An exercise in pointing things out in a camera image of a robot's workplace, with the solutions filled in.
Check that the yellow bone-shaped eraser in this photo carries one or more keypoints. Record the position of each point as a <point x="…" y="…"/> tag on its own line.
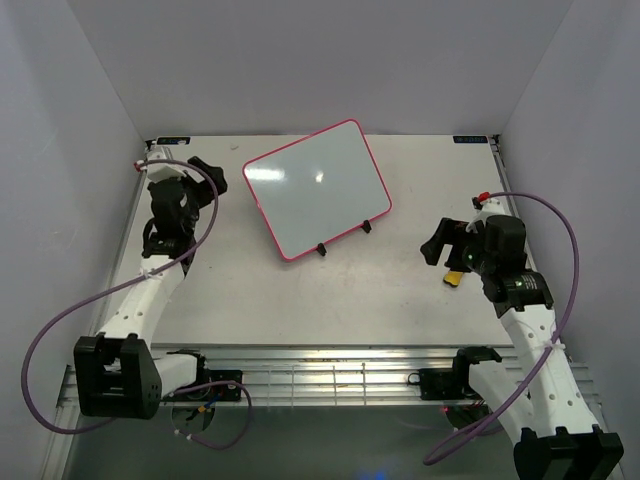
<point x="453" y="278"/>

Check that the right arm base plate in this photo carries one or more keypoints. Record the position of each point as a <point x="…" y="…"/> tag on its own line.
<point x="440" y="384"/>

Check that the pink framed whiteboard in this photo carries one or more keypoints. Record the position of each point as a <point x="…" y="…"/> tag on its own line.
<point x="318" y="189"/>

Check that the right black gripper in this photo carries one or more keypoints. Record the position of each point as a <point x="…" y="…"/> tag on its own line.
<point x="452" y="232"/>

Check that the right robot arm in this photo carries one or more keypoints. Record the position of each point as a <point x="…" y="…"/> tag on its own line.
<point x="555" y="434"/>

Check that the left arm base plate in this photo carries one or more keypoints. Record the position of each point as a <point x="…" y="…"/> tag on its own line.
<point x="219" y="393"/>

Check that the aluminium frame rail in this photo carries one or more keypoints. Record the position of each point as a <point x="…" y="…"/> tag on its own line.
<point x="334" y="376"/>

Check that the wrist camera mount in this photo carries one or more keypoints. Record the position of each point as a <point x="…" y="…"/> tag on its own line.
<point x="485" y="206"/>
<point x="161" y="171"/>

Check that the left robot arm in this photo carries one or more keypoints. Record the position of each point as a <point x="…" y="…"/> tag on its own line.
<point x="116" y="374"/>

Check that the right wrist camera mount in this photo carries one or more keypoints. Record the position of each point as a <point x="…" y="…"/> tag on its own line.
<point x="485" y="206"/>

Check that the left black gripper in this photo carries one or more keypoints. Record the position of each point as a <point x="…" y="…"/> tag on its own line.
<point x="217" y="174"/>

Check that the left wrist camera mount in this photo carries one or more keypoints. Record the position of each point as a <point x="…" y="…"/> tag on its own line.
<point x="161" y="171"/>

